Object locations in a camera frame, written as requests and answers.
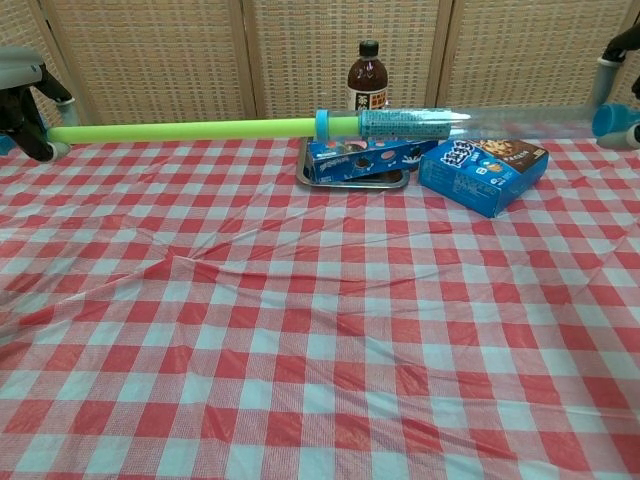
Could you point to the grey black left robot hand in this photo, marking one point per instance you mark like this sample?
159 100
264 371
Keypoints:
20 107

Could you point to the long blue Oreo box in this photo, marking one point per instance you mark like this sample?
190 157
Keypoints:
340 162

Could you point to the rectangular stainless steel tray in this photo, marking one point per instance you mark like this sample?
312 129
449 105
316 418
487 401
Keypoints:
350 184

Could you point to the grey black right robot hand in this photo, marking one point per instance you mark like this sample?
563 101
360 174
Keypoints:
612 55

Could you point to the red white checkered tablecloth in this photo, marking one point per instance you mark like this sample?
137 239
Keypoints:
320 375

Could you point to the dark tea bottle white label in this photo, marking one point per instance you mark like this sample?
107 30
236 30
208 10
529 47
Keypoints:
367 75

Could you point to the woven bamboo folding screen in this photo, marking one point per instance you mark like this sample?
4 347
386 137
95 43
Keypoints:
200 60

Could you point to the green blue water gun toy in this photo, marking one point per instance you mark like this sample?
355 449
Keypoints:
200 131

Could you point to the blue chocolate chip cookie box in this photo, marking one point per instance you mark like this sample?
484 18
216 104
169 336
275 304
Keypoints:
465 190

